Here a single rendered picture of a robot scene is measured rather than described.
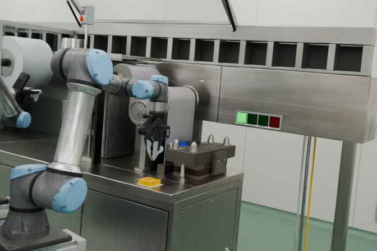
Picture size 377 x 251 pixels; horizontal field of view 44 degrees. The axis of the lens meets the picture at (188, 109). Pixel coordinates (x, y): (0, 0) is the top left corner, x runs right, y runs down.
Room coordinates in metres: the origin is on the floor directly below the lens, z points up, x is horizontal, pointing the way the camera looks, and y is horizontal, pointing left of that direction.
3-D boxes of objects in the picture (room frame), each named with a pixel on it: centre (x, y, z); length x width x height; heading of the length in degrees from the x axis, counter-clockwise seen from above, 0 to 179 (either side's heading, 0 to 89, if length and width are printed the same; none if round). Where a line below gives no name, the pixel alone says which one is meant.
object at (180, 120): (2.34, 0.03, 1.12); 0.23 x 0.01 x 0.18; 147
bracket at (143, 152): (2.25, 0.20, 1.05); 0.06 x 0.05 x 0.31; 147
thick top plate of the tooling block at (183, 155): (2.31, -0.09, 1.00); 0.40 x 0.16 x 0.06; 147
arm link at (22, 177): (1.53, 0.51, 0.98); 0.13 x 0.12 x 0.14; 64
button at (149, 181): (1.98, 0.14, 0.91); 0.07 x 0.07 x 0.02; 57
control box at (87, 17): (2.59, 0.60, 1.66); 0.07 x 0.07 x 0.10; 36
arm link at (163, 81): (2.00, 0.13, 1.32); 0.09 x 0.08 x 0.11; 154
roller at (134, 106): (2.44, 0.18, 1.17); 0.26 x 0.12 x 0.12; 147
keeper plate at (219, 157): (2.27, -0.17, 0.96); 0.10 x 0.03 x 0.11; 147
